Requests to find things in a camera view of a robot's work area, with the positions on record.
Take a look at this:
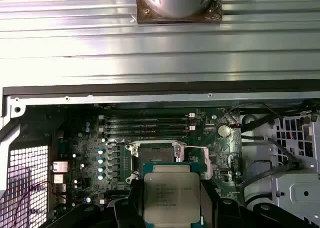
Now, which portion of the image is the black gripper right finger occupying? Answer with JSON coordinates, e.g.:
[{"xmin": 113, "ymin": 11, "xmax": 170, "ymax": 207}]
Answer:
[{"xmin": 199, "ymin": 179, "xmax": 320, "ymax": 228}]

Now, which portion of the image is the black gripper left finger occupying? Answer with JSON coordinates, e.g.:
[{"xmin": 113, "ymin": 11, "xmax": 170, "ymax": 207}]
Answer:
[{"xmin": 47, "ymin": 179, "xmax": 146, "ymax": 228}]

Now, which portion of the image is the silver lidded CPU chip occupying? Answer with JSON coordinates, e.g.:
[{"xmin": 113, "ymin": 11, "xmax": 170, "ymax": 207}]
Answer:
[{"xmin": 141, "ymin": 162, "xmax": 201, "ymax": 228}]

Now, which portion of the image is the wire CPU locking lever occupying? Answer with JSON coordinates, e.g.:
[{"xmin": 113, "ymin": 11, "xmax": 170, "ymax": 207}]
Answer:
[{"xmin": 179, "ymin": 144, "xmax": 209, "ymax": 149}]

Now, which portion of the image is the CPU socket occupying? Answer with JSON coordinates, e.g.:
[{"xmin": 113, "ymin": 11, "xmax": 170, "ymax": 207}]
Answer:
[{"xmin": 124, "ymin": 140, "xmax": 186, "ymax": 184}]

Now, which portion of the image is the black RAM slot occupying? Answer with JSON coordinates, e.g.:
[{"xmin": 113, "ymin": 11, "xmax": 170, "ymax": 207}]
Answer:
[
  {"xmin": 103, "ymin": 121, "xmax": 192, "ymax": 127},
  {"xmin": 103, "ymin": 115, "xmax": 192, "ymax": 121},
  {"xmin": 103, "ymin": 127, "xmax": 192, "ymax": 132},
  {"xmin": 103, "ymin": 132, "xmax": 192, "ymax": 138}
]

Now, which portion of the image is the green motherboard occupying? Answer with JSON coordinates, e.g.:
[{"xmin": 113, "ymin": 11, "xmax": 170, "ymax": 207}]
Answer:
[{"xmin": 48, "ymin": 105, "xmax": 243, "ymax": 228}]

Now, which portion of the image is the round silver coin battery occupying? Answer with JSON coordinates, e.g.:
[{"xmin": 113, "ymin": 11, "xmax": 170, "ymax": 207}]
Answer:
[{"xmin": 216, "ymin": 123, "xmax": 232, "ymax": 138}]

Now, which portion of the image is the silver network port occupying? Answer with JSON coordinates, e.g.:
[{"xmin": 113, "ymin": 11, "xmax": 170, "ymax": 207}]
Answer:
[{"xmin": 52, "ymin": 161, "xmax": 69, "ymax": 173}]

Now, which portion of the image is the silver metal drive cage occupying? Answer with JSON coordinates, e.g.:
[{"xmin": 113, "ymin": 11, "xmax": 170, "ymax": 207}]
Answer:
[{"xmin": 243, "ymin": 113, "xmax": 320, "ymax": 228}]

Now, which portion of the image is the black PC case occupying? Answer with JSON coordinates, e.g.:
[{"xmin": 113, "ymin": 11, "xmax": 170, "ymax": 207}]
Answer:
[{"xmin": 0, "ymin": 83, "xmax": 320, "ymax": 228}]

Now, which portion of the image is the black flat cable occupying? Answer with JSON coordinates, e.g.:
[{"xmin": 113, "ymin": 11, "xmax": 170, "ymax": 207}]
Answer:
[{"xmin": 239, "ymin": 135, "xmax": 302, "ymax": 173}]

